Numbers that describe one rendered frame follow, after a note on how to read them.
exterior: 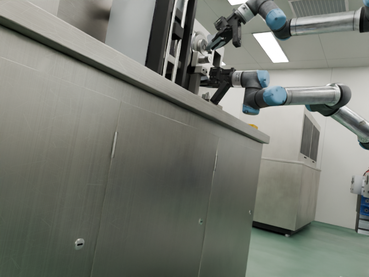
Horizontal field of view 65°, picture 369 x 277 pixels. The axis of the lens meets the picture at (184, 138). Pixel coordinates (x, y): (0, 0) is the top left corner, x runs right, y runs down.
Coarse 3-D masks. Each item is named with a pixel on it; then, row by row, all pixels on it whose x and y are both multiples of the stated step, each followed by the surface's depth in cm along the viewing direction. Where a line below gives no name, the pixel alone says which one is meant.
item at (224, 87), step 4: (224, 84) 132; (228, 84) 133; (220, 88) 133; (224, 88) 132; (228, 88) 135; (216, 92) 133; (220, 92) 132; (224, 92) 134; (216, 96) 133; (220, 96) 134; (212, 100) 134; (216, 100) 134; (220, 100) 136; (216, 104) 136
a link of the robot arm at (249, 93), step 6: (246, 90) 125; (252, 90) 123; (258, 90) 123; (246, 96) 125; (252, 96) 120; (246, 102) 124; (252, 102) 120; (246, 108) 124; (252, 108) 122; (258, 108) 121; (252, 114) 126
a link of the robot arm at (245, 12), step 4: (244, 4) 127; (240, 8) 128; (244, 8) 127; (248, 8) 126; (240, 12) 128; (244, 12) 127; (248, 12) 126; (244, 16) 127; (248, 16) 128; (252, 16) 128; (248, 20) 129
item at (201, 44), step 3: (201, 39) 136; (204, 39) 136; (198, 42) 134; (201, 42) 134; (204, 42) 136; (198, 45) 134; (201, 45) 134; (204, 45) 137; (198, 48) 134; (201, 48) 134; (204, 48) 137; (198, 51) 135; (201, 51) 135; (204, 51) 137; (204, 54) 137
